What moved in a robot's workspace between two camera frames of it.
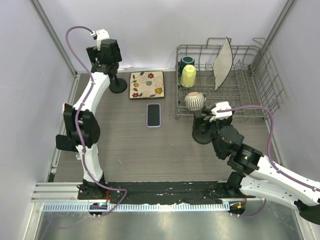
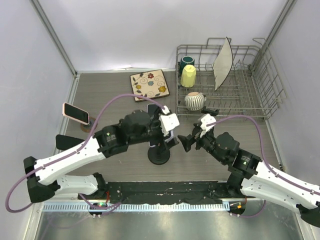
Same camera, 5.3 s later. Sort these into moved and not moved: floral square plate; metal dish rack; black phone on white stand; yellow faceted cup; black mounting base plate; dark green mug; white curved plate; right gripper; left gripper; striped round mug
Moved: floral square plate; right gripper; left gripper
Not moved: white curved plate; black phone on white stand; yellow faceted cup; black mounting base plate; metal dish rack; dark green mug; striped round mug
